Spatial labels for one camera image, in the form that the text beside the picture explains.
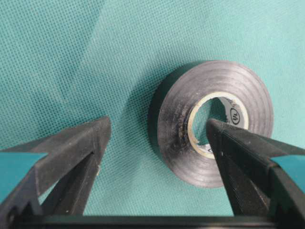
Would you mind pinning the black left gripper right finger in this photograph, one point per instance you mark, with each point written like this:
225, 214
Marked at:
263, 178

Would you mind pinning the black tape roll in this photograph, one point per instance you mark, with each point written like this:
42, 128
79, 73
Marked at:
176, 102

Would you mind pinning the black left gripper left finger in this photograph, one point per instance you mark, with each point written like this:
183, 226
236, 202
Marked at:
52, 175

